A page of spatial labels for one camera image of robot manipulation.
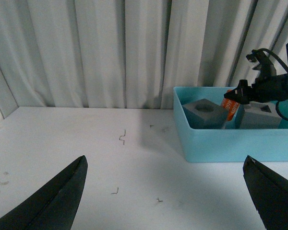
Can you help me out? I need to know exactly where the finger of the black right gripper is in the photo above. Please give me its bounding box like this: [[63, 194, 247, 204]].
[[224, 80, 252, 104]]

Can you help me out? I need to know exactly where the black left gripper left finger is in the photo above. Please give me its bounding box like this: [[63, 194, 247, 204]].
[[0, 156, 88, 230]]

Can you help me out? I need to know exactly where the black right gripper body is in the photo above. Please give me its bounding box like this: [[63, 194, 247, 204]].
[[249, 74, 288, 102]]

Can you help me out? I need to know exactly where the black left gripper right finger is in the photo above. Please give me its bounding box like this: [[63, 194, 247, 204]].
[[243, 155, 288, 230]]

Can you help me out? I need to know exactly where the orange cylinder part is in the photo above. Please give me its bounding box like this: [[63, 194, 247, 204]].
[[221, 97, 240, 121]]

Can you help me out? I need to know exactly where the gray cube with square hole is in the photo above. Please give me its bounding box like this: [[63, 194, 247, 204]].
[[235, 102, 282, 129]]

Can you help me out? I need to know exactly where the gray cube with round hole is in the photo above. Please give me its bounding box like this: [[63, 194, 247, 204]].
[[182, 99, 228, 129]]

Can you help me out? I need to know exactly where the light blue plastic box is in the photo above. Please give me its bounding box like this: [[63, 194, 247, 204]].
[[173, 86, 288, 163]]

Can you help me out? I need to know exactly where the white pleated curtain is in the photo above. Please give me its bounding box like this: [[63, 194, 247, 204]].
[[0, 0, 288, 121]]

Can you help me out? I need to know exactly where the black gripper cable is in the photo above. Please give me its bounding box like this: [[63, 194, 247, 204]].
[[246, 48, 288, 121]]

